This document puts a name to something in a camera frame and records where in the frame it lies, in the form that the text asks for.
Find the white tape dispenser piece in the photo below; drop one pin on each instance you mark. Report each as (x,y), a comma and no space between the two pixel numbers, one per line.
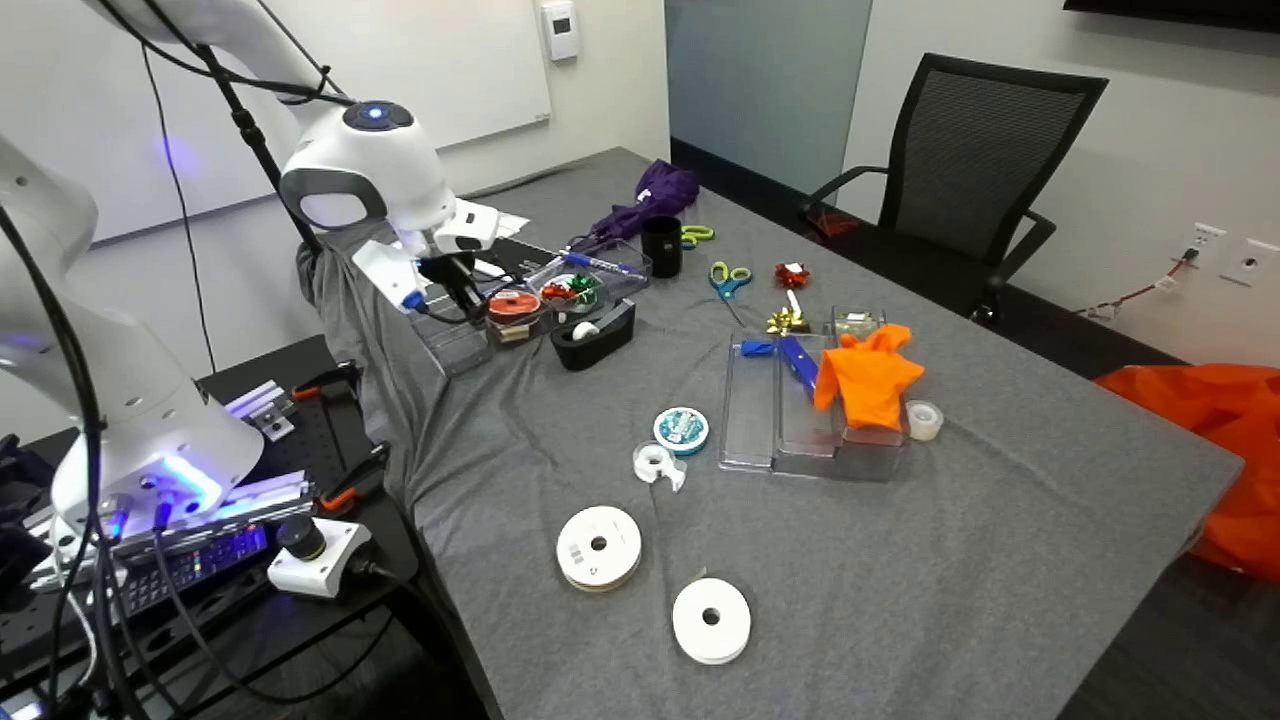
(657,466)

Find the clear acrylic stationery holder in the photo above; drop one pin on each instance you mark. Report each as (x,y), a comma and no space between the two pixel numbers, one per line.
(520,257)

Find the teal ribbon spool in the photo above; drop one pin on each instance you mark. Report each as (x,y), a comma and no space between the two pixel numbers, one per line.
(681,431)

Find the green yellow scissors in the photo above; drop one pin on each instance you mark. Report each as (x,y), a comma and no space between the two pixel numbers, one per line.
(696,234)

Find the black cup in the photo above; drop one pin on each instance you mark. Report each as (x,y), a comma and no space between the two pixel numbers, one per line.
(662,246)

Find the small clear tape roll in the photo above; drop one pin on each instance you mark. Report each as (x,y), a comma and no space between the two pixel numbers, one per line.
(927,421)

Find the large clear acrylic organizer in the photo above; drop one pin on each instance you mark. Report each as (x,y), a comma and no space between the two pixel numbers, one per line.
(770,421)

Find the orange ribbon spool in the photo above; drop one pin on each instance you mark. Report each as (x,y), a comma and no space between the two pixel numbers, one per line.
(513,313)

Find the grey tablecloth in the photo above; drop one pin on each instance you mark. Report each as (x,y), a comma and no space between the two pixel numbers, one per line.
(980,582)

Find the black mesh office chair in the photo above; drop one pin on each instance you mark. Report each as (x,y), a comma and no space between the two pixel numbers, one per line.
(974,147)

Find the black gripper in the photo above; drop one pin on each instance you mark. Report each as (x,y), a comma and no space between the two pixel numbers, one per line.
(457,265)

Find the purple folded umbrella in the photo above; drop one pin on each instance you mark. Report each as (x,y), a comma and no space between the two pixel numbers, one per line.
(662,188)

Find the white ribbon spool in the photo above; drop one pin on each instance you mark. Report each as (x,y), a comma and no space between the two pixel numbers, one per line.
(708,622)
(596,550)

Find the wall thermostat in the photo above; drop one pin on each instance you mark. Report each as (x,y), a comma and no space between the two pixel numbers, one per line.
(562,30)

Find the robot base controller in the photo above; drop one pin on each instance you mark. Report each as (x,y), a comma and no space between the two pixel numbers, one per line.
(161,545)

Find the gold gift bow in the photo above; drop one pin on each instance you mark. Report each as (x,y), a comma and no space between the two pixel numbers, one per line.
(790,318)

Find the red gift bow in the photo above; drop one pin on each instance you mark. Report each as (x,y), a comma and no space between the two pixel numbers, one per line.
(795,273)

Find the orange cloth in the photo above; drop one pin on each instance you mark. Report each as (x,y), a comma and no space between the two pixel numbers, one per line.
(866,378)

